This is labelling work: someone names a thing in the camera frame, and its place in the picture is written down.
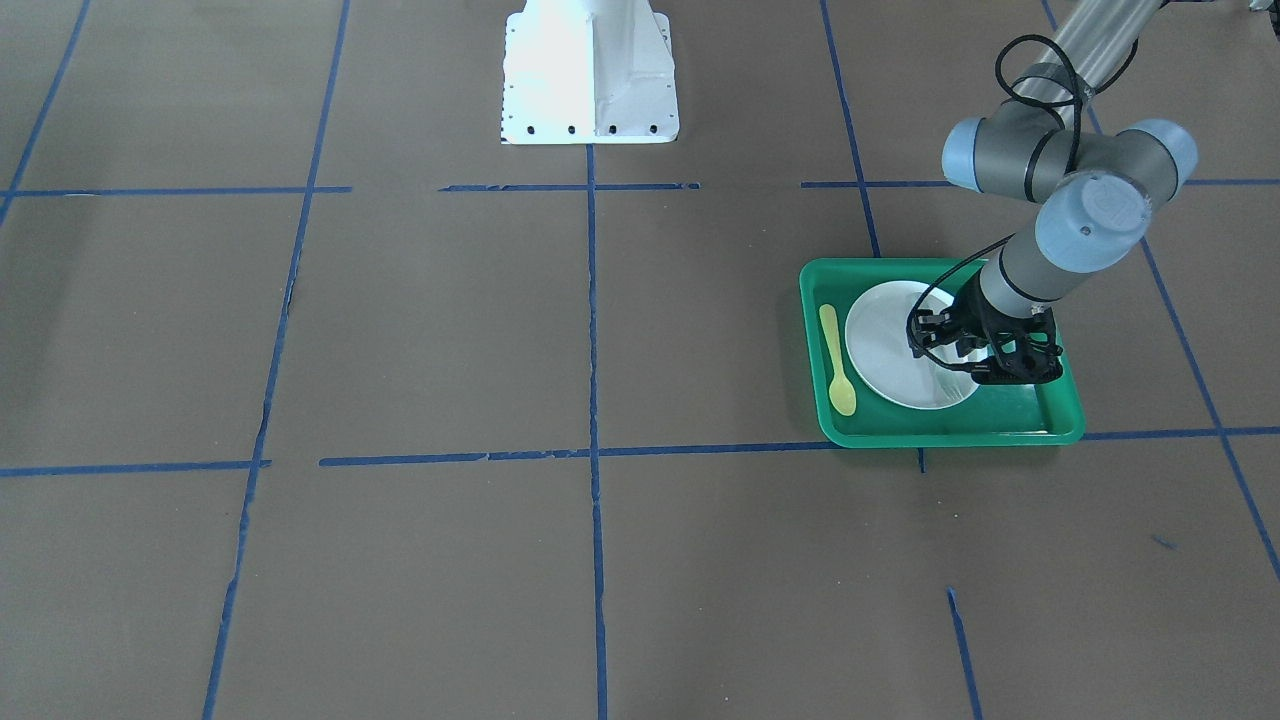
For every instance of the green plastic tray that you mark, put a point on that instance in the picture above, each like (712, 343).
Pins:
(1048, 414)

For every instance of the yellow plastic spoon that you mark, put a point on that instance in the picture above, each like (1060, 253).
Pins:
(842, 395)

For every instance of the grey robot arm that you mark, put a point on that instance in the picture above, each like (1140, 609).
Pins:
(1096, 197)

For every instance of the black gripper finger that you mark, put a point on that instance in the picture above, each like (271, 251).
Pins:
(968, 352)
(930, 330)

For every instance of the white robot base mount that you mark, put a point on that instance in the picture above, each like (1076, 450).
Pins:
(580, 72)

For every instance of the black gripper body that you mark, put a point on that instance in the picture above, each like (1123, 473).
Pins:
(972, 312)

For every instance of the white round plate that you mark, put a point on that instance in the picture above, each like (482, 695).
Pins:
(876, 339)

